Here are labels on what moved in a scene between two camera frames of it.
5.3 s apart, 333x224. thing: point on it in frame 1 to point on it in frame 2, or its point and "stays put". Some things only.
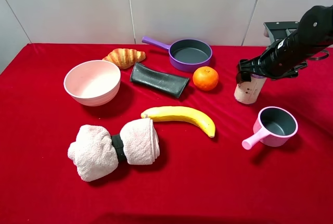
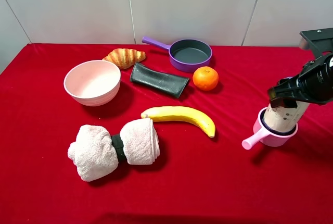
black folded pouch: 172,85 stays put
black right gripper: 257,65 to 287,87
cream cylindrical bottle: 248,92 to 283,119
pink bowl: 92,83 stays put
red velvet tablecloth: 123,133 stays put
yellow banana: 180,113 stays put
